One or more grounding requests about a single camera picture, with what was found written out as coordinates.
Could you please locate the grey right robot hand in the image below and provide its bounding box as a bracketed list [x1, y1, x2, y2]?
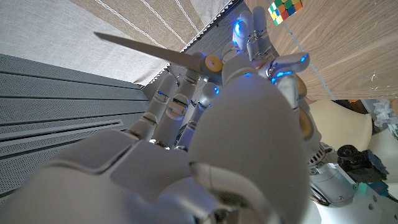
[0, 42, 312, 224]

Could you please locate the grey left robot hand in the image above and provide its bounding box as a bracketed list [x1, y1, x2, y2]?
[229, 6, 358, 206]

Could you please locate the Rubik's cube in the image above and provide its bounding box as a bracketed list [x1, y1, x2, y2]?
[267, 0, 304, 27]

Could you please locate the crumpled white paper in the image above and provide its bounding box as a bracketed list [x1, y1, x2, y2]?
[372, 99, 393, 127]

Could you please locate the beige striped curtain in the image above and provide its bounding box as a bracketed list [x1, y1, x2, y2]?
[0, 0, 233, 86]

